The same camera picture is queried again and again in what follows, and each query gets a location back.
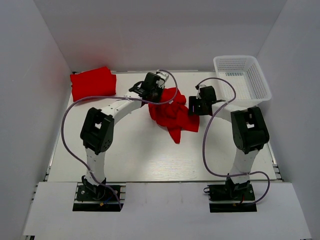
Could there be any red t-shirt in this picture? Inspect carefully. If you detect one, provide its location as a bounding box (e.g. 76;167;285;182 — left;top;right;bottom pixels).
148;87;200;144
70;66;117;102

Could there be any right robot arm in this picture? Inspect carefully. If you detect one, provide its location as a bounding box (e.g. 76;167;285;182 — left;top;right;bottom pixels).
188;84;270;193

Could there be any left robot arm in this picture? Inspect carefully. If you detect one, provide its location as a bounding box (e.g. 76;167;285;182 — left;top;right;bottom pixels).
80;71;169;198

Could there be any white plastic basket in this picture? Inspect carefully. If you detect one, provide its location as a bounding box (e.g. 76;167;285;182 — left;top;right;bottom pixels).
213;55;272;108

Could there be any folded red t-shirt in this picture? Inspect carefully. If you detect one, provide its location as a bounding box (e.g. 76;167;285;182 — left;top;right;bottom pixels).
70;66;117;102

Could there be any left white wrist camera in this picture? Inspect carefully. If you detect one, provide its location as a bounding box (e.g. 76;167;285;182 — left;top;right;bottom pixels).
156;70;170;88

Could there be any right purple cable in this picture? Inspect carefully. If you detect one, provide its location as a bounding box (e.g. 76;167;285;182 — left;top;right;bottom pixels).
194;77;271;206

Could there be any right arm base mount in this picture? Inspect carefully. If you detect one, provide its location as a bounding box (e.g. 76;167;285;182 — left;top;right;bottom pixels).
203;184;257;213

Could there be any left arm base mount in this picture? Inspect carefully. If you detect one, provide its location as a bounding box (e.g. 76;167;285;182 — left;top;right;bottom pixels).
72;184;126;213

